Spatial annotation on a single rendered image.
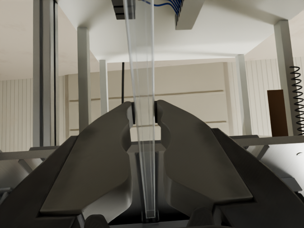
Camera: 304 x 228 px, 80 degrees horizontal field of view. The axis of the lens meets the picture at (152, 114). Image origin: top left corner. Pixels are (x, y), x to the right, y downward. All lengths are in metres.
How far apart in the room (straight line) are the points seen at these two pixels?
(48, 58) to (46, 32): 0.06
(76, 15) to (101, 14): 0.07
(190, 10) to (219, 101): 2.40
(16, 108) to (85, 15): 3.21
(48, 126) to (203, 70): 2.62
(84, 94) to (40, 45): 0.17
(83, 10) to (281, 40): 0.61
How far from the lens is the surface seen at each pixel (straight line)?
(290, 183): 0.30
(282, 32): 0.77
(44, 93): 0.48
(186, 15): 0.54
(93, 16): 0.62
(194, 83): 2.84
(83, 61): 0.62
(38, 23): 0.54
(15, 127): 3.70
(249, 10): 0.68
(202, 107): 2.79
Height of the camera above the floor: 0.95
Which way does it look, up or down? 5 degrees down
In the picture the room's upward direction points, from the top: 177 degrees clockwise
